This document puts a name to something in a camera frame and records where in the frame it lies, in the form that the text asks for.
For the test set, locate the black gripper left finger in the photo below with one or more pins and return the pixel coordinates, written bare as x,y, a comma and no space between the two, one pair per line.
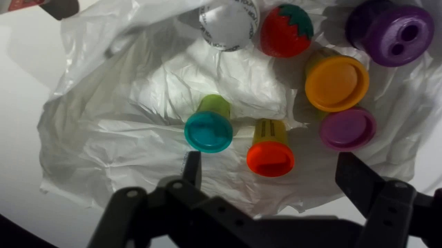
134,216

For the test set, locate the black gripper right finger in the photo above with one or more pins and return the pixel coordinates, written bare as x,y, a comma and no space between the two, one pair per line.
394,209

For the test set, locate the teal lid green cup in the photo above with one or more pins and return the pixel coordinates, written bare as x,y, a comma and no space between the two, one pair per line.
208,128

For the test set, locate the orange lid yellow cup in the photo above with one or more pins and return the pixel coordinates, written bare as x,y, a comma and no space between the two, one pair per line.
269,153

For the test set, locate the white plastic bag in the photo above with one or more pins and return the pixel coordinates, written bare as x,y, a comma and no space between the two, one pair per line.
137,69

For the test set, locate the white round pill bottle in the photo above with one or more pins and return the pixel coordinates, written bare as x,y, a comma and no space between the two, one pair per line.
229,23

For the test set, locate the magenta lid container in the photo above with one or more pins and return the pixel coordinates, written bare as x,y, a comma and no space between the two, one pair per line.
347,129

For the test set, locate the yellow lid container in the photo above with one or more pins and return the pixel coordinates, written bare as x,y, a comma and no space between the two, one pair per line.
334,81

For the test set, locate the purple bottle with holes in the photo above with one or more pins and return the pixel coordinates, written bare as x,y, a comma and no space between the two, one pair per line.
391,34

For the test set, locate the red strawberry toy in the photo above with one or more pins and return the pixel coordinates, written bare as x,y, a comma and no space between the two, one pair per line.
286,30

